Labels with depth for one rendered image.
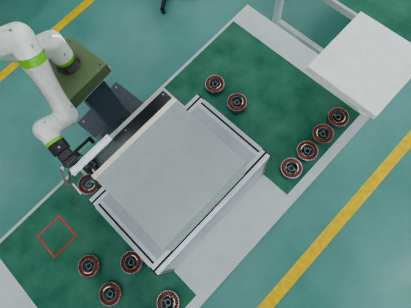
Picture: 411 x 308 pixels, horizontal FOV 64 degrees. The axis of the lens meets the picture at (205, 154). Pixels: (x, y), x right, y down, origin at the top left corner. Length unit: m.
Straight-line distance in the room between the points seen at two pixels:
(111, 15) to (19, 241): 2.19
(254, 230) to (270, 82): 0.84
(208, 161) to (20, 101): 2.40
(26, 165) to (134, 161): 1.91
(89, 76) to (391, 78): 1.56
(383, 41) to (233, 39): 0.87
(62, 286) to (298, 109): 1.57
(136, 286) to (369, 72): 1.47
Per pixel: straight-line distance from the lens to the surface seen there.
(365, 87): 1.54
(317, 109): 1.95
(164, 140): 1.27
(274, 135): 1.86
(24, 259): 2.06
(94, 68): 2.11
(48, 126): 1.78
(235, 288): 2.50
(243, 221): 1.75
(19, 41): 1.62
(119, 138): 1.94
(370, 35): 1.68
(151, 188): 1.23
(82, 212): 1.93
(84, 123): 2.95
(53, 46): 1.99
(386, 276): 2.69
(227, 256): 1.74
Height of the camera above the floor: 2.49
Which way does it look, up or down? 73 degrees down
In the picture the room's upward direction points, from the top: 17 degrees counter-clockwise
